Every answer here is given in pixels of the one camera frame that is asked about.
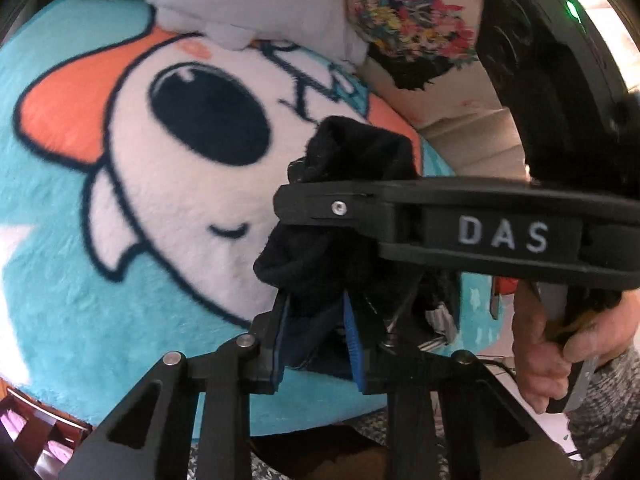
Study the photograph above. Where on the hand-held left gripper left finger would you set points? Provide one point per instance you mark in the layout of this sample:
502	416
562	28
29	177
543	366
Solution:
280	345

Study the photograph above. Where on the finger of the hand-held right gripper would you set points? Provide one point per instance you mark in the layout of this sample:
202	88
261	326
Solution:
400	220

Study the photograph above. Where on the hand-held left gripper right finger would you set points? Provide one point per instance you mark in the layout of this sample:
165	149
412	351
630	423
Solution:
354	345

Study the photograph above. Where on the navy pants with striped trim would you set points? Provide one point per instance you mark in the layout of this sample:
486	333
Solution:
320	270

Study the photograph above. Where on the person's right forearm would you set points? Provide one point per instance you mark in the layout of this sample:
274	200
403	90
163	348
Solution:
610	405

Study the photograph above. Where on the person's right hand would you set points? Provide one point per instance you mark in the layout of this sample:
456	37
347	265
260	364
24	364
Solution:
537	360

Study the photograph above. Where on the beige curtain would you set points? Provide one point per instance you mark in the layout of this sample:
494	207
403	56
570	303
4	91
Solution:
475	145

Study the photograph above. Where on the red object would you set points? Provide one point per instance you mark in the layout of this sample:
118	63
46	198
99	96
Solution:
502	295

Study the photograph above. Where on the floral print pillow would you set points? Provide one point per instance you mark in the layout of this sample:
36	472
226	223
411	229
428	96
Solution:
410	15

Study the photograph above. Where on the cartoon printed blanket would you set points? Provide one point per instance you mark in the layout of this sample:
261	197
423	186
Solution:
100	285

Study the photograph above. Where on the dark wooden furniture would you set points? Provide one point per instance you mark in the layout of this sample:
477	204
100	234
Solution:
35	425

